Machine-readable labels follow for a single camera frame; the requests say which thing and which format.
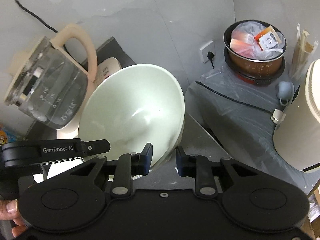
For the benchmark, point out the wrapped disposable chopsticks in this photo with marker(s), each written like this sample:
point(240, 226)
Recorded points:
point(301, 52)

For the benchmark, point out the red and black pot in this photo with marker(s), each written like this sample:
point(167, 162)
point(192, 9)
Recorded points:
point(252, 78)

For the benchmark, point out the cream rice cooker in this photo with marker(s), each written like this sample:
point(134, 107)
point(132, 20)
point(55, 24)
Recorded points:
point(300, 130)

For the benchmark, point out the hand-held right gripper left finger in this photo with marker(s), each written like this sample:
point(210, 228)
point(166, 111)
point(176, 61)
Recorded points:
point(147, 158)

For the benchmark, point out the clear plastic bag of packets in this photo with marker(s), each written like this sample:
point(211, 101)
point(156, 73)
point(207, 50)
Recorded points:
point(246, 38)

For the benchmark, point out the white wall socket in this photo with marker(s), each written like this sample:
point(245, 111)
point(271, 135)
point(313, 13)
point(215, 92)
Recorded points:
point(205, 47)

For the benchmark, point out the black power plug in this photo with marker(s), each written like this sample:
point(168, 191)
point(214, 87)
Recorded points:
point(210, 56)

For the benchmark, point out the pale blue cup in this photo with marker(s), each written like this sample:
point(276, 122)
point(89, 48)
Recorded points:
point(284, 89)

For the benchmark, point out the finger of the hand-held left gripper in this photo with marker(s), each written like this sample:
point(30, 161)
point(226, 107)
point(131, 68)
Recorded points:
point(97, 147)

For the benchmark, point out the person's left hand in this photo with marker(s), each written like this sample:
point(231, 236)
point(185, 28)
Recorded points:
point(10, 208)

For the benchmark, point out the white bowl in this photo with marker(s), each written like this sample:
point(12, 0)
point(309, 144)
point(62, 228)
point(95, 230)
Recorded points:
point(130, 110)

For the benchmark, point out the colourful snack packet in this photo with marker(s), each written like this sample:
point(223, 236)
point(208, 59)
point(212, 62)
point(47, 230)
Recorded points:
point(6, 136)

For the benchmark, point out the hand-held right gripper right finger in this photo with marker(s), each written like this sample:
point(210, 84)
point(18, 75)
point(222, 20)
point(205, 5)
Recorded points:
point(180, 162)

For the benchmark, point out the brown cooker inner pot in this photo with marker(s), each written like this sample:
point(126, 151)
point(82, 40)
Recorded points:
point(257, 66)

